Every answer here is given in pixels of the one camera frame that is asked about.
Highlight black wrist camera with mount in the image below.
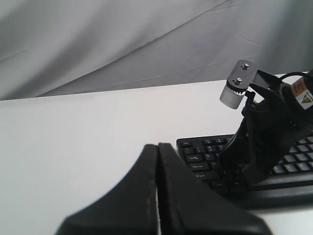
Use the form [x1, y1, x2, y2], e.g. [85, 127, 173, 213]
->
[220, 60, 258, 109]

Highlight black acer keyboard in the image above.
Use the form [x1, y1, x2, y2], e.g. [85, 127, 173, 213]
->
[176, 135, 313, 209]

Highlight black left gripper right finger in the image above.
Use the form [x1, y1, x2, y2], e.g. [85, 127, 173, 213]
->
[157, 143, 269, 235]

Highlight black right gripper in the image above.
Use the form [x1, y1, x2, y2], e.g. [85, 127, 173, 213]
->
[218, 70, 313, 184]

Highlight grey backdrop cloth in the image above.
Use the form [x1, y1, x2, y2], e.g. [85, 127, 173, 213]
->
[0, 0, 313, 100]

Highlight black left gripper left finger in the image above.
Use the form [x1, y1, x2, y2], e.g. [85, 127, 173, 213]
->
[60, 144, 158, 235]

